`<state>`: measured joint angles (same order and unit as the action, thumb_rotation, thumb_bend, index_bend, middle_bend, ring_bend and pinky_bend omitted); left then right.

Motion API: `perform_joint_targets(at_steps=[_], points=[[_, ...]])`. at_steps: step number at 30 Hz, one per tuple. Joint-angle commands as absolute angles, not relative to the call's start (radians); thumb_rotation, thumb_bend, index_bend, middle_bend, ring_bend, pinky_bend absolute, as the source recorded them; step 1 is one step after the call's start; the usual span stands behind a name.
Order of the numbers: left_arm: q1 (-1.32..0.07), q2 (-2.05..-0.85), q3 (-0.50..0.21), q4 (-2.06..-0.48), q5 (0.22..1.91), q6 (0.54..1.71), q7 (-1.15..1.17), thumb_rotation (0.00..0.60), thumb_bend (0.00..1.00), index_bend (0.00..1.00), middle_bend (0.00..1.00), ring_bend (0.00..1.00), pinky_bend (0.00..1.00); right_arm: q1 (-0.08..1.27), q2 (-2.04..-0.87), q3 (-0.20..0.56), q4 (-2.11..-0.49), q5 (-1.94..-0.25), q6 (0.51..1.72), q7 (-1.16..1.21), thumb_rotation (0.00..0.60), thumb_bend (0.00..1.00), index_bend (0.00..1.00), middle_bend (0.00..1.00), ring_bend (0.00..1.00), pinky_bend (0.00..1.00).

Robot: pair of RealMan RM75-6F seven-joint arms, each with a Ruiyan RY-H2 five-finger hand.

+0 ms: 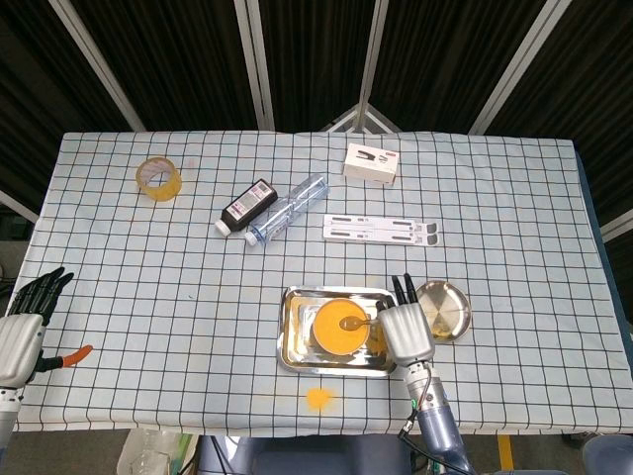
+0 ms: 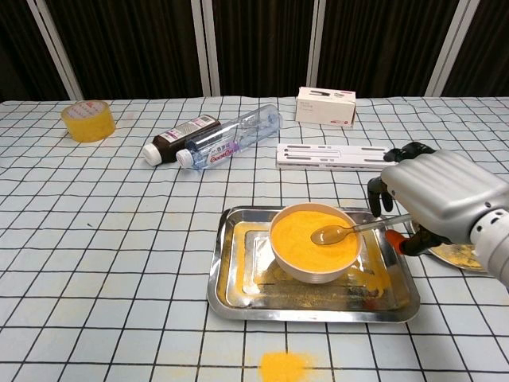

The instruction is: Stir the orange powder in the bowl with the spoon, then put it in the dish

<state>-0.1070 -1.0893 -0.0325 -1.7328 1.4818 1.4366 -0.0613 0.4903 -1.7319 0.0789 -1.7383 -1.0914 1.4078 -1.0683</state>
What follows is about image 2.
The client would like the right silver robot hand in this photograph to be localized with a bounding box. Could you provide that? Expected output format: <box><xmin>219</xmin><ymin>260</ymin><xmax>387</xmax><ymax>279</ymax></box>
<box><xmin>367</xmin><ymin>142</ymin><xmax>509</xmax><ymax>258</ymax></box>

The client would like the silver spoon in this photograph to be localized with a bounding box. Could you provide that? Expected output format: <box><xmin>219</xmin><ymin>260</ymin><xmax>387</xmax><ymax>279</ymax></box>
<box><xmin>309</xmin><ymin>214</ymin><xmax>411</xmax><ymax>246</ymax></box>

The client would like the small plate with powder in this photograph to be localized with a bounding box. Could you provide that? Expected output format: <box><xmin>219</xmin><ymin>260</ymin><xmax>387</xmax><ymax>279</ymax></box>
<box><xmin>409</xmin><ymin>220</ymin><xmax>489</xmax><ymax>273</ymax></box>

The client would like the bowl of yellow powder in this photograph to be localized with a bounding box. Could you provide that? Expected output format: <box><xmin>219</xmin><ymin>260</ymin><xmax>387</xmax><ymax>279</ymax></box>
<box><xmin>269</xmin><ymin>202</ymin><xmax>363</xmax><ymax>284</ymax></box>

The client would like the stainless steel tray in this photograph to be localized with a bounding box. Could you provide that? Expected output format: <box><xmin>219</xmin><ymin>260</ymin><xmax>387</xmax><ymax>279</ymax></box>
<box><xmin>206</xmin><ymin>205</ymin><xmax>422</xmax><ymax>324</ymax></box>

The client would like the white folding stand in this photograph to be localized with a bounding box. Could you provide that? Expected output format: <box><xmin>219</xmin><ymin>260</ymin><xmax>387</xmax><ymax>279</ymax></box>
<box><xmin>275</xmin><ymin>143</ymin><xmax>398</xmax><ymax>171</ymax></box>

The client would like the white stapler box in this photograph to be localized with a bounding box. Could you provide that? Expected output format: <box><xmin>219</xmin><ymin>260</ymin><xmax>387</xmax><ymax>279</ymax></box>
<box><xmin>294</xmin><ymin>86</ymin><xmax>357</xmax><ymax>129</ymax></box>

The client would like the clear plastic water bottle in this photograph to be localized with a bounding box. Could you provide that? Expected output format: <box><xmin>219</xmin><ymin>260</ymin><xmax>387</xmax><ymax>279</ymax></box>
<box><xmin>176</xmin><ymin>103</ymin><xmax>283</xmax><ymax>170</ymax></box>

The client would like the dark folding partition screen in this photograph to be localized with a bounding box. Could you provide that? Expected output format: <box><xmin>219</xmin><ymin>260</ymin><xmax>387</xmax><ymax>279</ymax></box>
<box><xmin>0</xmin><ymin>0</ymin><xmax>509</xmax><ymax>103</ymax></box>

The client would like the spilled yellow powder pile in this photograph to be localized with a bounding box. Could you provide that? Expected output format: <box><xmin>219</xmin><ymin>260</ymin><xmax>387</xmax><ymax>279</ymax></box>
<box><xmin>258</xmin><ymin>350</ymin><xmax>309</xmax><ymax>382</ymax></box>

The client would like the dark brown bottle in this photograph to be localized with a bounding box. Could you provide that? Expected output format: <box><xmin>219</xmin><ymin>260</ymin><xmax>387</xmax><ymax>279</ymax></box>
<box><xmin>143</xmin><ymin>115</ymin><xmax>223</xmax><ymax>165</ymax></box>

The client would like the checkered tablecloth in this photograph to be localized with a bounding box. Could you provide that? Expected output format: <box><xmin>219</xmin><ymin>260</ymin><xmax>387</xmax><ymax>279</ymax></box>
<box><xmin>0</xmin><ymin>95</ymin><xmax>509</xmax><ymax>382</ymax></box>

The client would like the yellow tape roll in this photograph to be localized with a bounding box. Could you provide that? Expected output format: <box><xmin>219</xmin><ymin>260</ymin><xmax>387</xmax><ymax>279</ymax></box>
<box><xmin>60</xmin><ymin>100</ymin><xmax>117</xmax><ymax>143</ymax></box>

